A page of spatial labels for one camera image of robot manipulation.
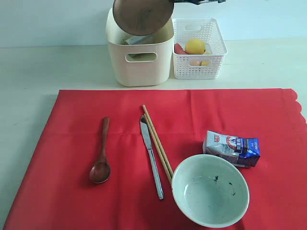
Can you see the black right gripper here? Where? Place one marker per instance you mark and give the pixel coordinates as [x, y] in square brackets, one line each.
[198, 2]

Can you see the yellow lemon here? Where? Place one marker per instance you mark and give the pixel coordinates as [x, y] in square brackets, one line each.
[195, 47]

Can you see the red salmon sushi piece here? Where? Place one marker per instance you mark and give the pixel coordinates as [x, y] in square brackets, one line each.
[179, 50]

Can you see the brown wooden plate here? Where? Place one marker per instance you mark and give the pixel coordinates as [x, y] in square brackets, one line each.
[142, 17]

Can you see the orange cheese wedge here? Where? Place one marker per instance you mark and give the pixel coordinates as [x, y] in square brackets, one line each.
[206, 63]

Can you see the stainless steel cup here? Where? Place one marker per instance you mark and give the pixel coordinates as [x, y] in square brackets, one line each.
[139, 40]

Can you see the wooden chopstick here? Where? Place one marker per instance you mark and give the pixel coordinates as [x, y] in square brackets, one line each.
[159, 142]
[158, 149]

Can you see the stainless steel table knife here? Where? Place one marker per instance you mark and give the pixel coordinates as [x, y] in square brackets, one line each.
[148, 144]

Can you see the blue white milk carton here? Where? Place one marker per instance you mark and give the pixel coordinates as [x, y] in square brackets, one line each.
[241, 152]

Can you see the pale green ceramic bowl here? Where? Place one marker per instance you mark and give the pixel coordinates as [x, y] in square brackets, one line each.
[210, 191]

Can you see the brown wooden spoon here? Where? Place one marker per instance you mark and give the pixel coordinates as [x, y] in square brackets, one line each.
[101, 170]

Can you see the orange fried food piece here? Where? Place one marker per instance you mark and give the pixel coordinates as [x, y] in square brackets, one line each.
[195, 63]

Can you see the white lattice plastic basket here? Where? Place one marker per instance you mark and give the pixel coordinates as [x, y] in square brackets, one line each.
[207, 30]

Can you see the cream plastic bin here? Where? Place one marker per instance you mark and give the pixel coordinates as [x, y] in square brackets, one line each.
[140, 65]

